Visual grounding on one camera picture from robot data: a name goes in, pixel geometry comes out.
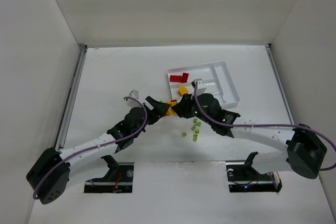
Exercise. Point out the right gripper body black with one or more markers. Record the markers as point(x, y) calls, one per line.
point(189, 105)

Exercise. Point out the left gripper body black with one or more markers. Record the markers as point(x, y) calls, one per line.
point(151, 110)

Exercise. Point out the yellow and red lego stack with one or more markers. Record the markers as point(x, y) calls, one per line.
point(170, 111)

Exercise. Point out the yellow rounded lego piece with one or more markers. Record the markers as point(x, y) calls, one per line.
point(182, 90)

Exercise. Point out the red lego piece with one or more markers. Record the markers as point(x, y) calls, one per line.
point(179, 78)

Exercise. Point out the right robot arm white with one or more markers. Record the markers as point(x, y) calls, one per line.
point(296, 148)

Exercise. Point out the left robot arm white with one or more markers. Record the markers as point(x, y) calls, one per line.
point(54, 170)

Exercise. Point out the white divided tray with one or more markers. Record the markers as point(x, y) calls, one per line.
point(217, 79)

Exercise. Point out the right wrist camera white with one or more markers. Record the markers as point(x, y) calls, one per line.
point(199, 86)

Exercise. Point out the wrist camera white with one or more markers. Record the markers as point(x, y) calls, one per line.
point(199, 86)
point(134, 94)

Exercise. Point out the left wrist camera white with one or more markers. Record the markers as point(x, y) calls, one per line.
point(134, 94)

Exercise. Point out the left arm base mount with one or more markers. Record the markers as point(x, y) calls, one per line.
point(118, 179)

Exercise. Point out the left aluminium rail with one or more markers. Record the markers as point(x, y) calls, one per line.
point(70, 101)

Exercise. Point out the aluminium rail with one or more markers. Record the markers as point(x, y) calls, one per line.
point(70, 101)
point(283, 95)

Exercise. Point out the right aluminium rail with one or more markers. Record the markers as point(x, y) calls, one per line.
point(283, 95)

